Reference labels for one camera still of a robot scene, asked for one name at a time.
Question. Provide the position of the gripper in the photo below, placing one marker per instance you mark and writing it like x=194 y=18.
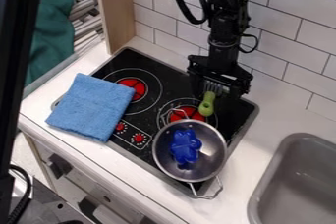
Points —
x=218 y=74

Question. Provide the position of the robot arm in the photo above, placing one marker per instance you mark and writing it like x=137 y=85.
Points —
x=223 y=21

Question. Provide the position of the blue cloth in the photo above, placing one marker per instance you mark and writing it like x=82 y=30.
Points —
x=89 y=106

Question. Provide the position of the green toy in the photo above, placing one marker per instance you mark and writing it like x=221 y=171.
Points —
x=207 y=106

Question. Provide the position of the toy stove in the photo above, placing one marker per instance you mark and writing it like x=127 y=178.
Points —
x=175 y=87

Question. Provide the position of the blue toy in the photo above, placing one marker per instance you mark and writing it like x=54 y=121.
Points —
x=185 y=147

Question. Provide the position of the silver pot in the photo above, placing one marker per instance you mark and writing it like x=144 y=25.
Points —
x=210 y=165

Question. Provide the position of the wooden side panel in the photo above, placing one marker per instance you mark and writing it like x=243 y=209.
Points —
x=114 y=8

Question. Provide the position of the toy sink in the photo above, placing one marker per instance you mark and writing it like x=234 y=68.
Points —
x=297 y=182

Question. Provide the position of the green fabric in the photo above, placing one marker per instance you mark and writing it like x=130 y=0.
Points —
x=52 y=31

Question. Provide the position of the black post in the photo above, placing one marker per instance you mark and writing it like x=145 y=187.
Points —
x=15 y=70

